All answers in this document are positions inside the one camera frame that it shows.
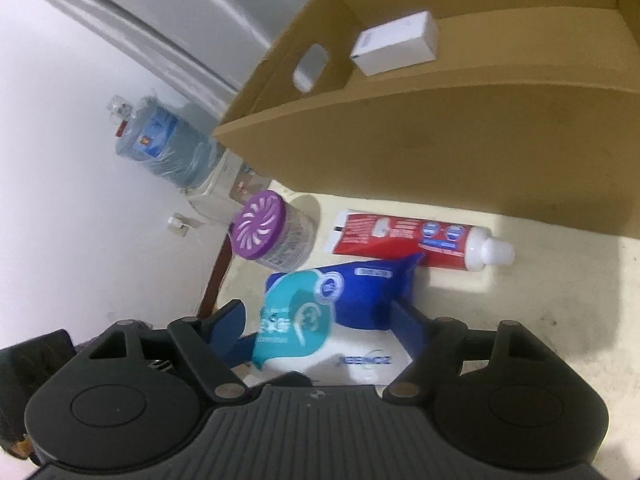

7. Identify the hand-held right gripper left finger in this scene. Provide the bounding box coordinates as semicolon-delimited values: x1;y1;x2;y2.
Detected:
75;299;257;404

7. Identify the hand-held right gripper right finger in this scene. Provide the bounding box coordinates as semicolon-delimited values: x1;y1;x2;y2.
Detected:
381;299;553;404

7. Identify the blue wet wipes pack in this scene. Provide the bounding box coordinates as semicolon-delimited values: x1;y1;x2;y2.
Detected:
250;252;427;387

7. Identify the red toothpaste tube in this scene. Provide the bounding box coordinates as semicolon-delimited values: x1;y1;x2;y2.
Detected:
327;211;516;272

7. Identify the brown cardboard box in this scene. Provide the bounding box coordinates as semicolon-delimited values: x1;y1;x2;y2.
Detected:
213;0;640;239

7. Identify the brown wooden table leg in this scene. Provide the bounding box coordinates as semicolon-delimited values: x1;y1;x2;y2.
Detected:
199;236;234;319

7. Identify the purple air freshener jar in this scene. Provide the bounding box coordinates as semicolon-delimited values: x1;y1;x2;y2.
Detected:
230;190;317;270

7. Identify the white water dispenser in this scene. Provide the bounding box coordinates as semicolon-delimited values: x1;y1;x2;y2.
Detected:
184;152;272;224

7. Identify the dark object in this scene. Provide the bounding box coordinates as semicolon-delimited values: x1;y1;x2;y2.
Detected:
0;329;77;462

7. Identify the large blue water jug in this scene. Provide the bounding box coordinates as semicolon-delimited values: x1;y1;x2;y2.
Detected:
107;93;222;189

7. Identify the small white carton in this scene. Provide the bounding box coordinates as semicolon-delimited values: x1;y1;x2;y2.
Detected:
349;11;440;76

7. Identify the grey curtain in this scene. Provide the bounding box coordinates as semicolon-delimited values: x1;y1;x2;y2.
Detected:
10;0;332;107

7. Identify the white wall plug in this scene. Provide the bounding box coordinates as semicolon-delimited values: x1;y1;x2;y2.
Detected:
167;213;195;236

